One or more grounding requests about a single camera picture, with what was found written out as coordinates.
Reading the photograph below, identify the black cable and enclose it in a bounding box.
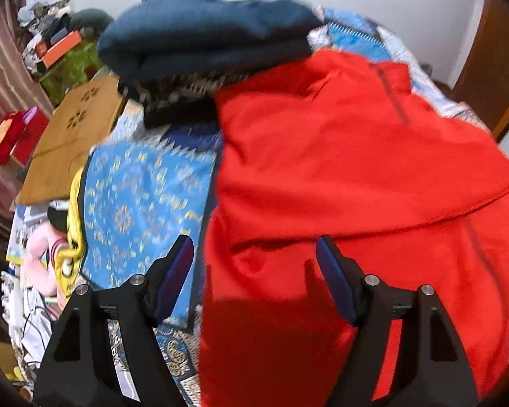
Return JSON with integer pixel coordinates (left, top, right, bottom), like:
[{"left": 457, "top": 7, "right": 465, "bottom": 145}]
[{"left": 8, "top": 297, "right": 60, "bottom": 374}]

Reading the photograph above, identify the orange box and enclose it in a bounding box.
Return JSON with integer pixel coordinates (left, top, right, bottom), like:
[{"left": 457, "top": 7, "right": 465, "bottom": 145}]
[{"left": 41, "top": 31, "right": 83, "bottom": 69}]

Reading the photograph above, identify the yellow cloth strip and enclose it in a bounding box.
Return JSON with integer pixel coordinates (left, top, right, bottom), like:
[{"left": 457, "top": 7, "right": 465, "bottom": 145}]
[{"left": 53, "top": 165, "right": 88, "bottom": 297}]

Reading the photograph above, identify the wooden door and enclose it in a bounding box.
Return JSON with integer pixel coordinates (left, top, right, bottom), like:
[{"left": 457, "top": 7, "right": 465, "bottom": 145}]
[{"left": 450, "top": 0, "right": 509, "bottom": 140}]

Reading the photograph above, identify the green cloth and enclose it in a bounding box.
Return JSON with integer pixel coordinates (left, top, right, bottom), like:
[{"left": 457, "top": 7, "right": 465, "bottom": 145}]
[{"left": 40, "top": 40, "right": 105, "bottom": 104}]

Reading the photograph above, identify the pile of clothes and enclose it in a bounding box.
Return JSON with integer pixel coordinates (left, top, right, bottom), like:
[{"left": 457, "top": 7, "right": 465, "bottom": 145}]
[{"left": 17, "top": 0, "right": 73, "bottom": 77}]

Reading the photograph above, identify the dark blue garment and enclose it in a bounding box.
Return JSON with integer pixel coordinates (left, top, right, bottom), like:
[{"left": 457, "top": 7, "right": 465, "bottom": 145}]
[{"left": 97, "top": 0, "right": 325, "bottom": 83}]

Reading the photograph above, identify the blue patterned bedsheet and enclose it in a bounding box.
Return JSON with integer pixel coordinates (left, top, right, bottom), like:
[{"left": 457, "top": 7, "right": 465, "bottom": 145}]
[{"left": 0, "top": 6, "right": 493, "bottom": 407}]

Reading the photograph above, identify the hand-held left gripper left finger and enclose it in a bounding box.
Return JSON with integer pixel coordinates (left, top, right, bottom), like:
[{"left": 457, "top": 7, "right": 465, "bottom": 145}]
[{"left": 33, "top": 234, "right": 195, "bottom": 407}]

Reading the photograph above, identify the dark grey bag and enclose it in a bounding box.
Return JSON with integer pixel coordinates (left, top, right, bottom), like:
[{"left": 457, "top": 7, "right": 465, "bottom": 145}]
[{"left": 70, "top": 8, "right": 113, "bottom": 39}]

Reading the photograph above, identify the black white patterned garment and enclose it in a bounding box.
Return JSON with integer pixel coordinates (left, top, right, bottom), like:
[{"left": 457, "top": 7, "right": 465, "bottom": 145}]
[{"left": 119, "top": 72, "right": 255, "bottom": 130}]

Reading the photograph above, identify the pink plush toy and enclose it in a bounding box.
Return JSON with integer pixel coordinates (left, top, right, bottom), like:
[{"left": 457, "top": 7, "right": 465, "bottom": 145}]
[{"left": 25, "top": 227, "right": 69, "bottom": 297}]

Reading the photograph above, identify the striped curtain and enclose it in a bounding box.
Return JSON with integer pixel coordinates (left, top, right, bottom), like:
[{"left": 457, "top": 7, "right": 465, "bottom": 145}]
[{"left": 0, "top": 0, "right": 56, "bottom": 230}]

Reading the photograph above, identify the wooden lap board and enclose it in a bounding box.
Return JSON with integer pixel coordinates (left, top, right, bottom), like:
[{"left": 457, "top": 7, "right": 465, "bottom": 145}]
[{"left": 16, "top": 70, "right": 126, "bottom": 206}]

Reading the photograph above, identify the red garment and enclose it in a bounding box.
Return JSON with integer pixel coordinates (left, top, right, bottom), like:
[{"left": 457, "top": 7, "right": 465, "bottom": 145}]
[{"left": 199, "top": 49, "right": 509, "bottom": 407}]

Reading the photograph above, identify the pink red box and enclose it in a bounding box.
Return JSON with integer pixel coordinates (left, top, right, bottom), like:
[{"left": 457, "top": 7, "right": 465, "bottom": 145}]
[{"left": 11, "top": 106, "right": 52, "bottom": 166}]

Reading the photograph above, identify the red plush flower toy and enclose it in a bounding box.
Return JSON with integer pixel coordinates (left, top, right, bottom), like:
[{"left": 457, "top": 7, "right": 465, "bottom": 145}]
[{"left": 0, "top": 111, "right": 30, "bottom": 170}]

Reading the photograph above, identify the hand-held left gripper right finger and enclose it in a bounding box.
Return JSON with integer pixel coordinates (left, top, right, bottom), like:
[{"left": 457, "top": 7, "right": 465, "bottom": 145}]
[{"left": 315, "top": 234, "right": 480, "bottom": 407}]

